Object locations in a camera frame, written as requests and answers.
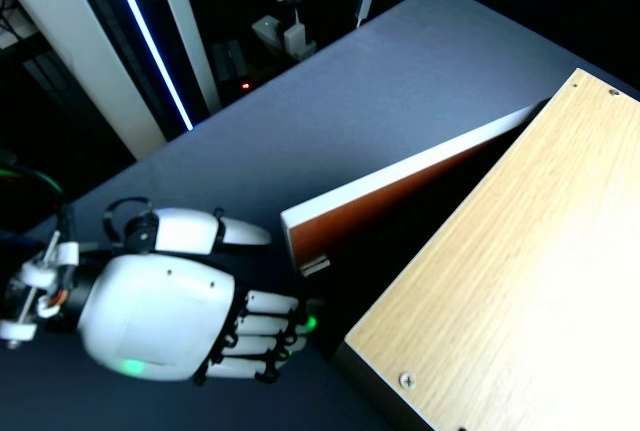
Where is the wooden cabinet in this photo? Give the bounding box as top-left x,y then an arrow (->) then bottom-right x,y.
329,67 -> 640,431

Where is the black device with red light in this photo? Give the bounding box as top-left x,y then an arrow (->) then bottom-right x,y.
209,40 -> 252,95

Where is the white plug charger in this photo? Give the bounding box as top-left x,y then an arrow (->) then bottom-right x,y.
283,8 -> 307,57

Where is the white column with light strip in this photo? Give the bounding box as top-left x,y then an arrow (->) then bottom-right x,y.
0,0 -> 222,161

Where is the white angled block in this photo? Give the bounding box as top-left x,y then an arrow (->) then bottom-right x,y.
251,15 -> 281,47

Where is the grey table cloth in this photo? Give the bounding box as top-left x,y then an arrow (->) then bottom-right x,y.
0,0 -> 640,431

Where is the green cable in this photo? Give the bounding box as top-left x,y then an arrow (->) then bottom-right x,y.
0,163 -> 65,200

